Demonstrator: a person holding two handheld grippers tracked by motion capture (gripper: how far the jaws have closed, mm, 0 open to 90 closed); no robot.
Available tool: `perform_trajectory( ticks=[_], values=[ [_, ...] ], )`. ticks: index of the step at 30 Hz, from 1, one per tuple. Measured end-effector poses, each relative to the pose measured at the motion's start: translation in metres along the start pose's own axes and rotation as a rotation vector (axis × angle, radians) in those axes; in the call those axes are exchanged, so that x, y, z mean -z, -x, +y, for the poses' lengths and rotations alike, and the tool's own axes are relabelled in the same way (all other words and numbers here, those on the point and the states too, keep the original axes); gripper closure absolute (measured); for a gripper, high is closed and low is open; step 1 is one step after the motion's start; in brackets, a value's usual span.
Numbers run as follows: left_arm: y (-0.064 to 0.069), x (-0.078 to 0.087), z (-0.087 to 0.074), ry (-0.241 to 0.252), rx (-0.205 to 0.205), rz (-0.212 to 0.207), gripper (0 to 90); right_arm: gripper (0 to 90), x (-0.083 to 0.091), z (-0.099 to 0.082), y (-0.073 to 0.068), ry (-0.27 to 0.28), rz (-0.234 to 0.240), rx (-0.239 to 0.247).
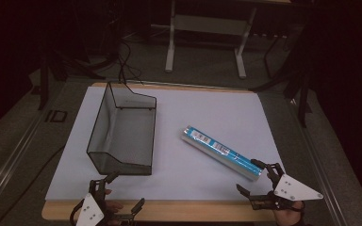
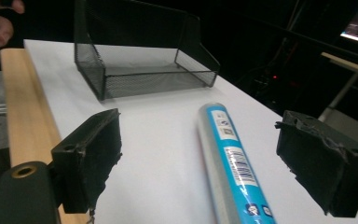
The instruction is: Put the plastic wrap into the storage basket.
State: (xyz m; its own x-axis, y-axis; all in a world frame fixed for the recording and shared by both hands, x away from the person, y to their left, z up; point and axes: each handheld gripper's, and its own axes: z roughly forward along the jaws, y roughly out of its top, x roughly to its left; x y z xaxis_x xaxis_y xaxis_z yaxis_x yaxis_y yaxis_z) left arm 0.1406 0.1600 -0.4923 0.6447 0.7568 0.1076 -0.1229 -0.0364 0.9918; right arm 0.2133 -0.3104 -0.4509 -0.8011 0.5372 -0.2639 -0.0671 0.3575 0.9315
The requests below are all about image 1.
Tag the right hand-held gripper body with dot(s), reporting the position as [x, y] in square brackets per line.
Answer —
[292, 190]

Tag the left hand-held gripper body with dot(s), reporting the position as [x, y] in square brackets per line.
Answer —
[89, 208]

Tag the long blue box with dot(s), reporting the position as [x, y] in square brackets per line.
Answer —
[220, 150]

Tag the person's left hand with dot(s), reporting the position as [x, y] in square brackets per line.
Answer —
[115, 207]

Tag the person's right hand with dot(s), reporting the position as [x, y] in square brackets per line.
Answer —
[287, 218]

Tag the black tripod stand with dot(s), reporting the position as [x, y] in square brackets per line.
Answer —
[303, 103]

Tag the black floor socket box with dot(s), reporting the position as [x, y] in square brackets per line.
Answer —
[56, 116]

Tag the white table mat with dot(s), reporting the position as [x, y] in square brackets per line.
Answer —
[185, 106]

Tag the black stand leg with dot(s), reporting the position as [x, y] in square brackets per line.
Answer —
[44, 84]

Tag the power strip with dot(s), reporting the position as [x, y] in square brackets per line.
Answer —
[268, 35]

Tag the metal floor rail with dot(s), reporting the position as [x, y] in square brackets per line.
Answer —
[9, 163]
[320, 169]

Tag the white metal desk frame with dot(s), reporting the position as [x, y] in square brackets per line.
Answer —
[207, 24]

